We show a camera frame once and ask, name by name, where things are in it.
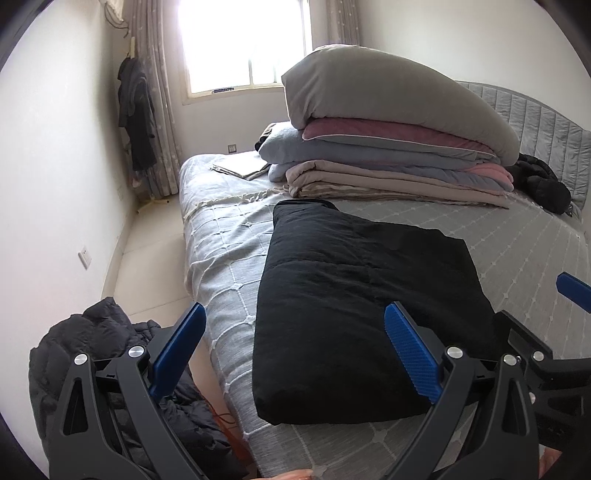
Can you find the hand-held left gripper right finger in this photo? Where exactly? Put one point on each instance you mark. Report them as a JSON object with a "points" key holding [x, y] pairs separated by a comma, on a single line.
{"points": [[411, 350]]}

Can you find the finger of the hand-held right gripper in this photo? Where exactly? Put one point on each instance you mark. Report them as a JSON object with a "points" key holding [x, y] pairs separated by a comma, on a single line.
{"points": [[517, 332], [575, 288]]}

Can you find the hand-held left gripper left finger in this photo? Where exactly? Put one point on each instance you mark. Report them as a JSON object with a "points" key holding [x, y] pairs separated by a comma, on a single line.
{"points": [[178, 346]]}

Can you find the black snap-button jacket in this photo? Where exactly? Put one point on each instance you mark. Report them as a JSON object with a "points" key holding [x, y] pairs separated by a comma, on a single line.
{"points": [[360, 286]]}

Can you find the dark hanging clothes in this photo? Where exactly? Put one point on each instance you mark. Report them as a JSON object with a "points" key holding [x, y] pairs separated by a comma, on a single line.
{"points": [[136, 115]]}

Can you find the bed with grey bedspread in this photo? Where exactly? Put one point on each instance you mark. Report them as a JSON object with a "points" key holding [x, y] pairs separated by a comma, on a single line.
{"points": [[508, 240]]}

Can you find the dark grey puffer coat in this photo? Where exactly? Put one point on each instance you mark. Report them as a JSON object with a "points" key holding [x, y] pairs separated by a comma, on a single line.
{"points": [[92, 332]]}

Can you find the black puffer jacket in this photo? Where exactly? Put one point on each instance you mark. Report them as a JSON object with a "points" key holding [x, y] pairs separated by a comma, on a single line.
{"points": [[545, 184]]}

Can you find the pink folded blanket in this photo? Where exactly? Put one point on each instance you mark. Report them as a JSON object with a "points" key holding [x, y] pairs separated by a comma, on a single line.
{"points": [[494, 173]]}

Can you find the grey quilted headboard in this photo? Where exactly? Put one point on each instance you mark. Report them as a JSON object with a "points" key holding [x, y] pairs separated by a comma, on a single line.
{"points": [[545, 120]]}

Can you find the beige folded blanket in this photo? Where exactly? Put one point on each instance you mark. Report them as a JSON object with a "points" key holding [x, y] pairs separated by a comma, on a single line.
{"points": [[346, 180]]}

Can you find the flat beige folded cloth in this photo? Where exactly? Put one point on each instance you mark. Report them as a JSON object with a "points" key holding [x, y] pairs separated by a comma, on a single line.
{"points": [[244, 166]]}

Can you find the mauve folded blanket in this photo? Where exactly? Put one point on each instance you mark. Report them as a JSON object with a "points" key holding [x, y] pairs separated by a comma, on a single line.
{"points": [[369, 129]]}

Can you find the brown crumpled cloth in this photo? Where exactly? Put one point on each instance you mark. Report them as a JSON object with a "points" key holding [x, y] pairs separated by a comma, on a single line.
{"points": [[265, 138]]}

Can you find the bright window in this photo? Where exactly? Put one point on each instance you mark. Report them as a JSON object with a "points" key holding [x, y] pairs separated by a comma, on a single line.
{"points": [[240, 46]]}

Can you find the white wall socket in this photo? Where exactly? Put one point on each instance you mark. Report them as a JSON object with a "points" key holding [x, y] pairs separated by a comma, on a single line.
{"points": [[86, 257]]}

